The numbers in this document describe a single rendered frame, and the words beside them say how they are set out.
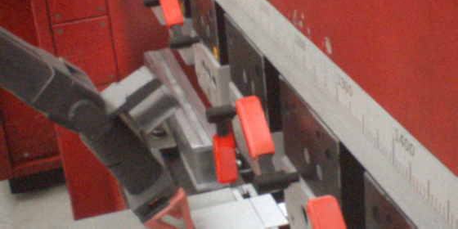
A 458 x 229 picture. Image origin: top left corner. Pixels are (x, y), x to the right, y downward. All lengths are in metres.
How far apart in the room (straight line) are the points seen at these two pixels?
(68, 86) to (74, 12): 0.94
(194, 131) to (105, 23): 0.50
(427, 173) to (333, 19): 0.16
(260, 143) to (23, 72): 0.33
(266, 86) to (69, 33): 1.15
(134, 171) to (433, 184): 0.64
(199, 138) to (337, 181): 0.84
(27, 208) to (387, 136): 2.87
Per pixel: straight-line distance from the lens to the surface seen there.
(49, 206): 3.37
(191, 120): 1.60
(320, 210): 0.65
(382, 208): 0.62
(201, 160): 1.53
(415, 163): 0.55
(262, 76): 0.86
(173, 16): 1.16
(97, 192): 2.14
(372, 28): 0.57
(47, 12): 1.95
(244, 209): 1.24
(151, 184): 1.13
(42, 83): 1.02
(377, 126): 0.59
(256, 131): 0.80
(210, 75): 1.12
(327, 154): 0.72
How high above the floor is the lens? 1.65
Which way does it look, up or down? 24 degrees down
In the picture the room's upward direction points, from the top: 6 degrees counter-clockwise
